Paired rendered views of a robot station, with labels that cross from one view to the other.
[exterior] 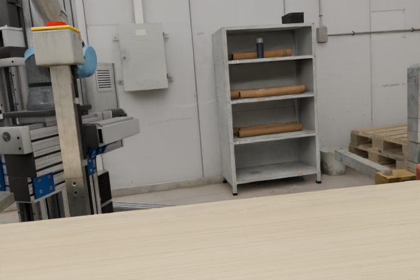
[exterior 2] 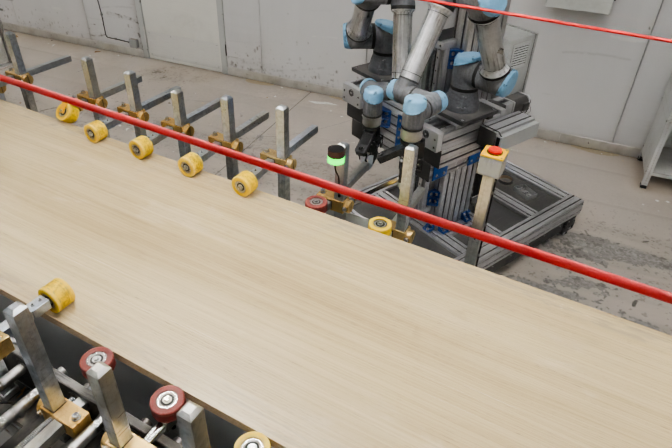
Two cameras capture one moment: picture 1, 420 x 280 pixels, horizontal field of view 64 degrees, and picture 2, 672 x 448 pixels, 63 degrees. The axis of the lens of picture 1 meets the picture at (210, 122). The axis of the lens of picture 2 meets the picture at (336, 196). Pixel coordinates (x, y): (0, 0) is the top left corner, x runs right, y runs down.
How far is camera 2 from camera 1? 1.23 m
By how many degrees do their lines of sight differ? 40
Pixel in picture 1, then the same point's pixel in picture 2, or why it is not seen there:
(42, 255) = (461, 289)
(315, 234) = (581, 341)
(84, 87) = not seen: hidden behind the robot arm
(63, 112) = (482, 198)
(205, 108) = (659, 50)
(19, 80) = (441, 62)
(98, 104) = not seen: hidden behind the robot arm
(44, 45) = (484, 165)
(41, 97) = (458, 102)
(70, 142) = (481, 214)
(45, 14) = (485, 51)
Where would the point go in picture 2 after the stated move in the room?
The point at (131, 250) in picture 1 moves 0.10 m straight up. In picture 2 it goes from (497, 306) to (505, 280)
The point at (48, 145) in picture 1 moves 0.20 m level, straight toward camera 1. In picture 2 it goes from (453, 144) to (456, 169)
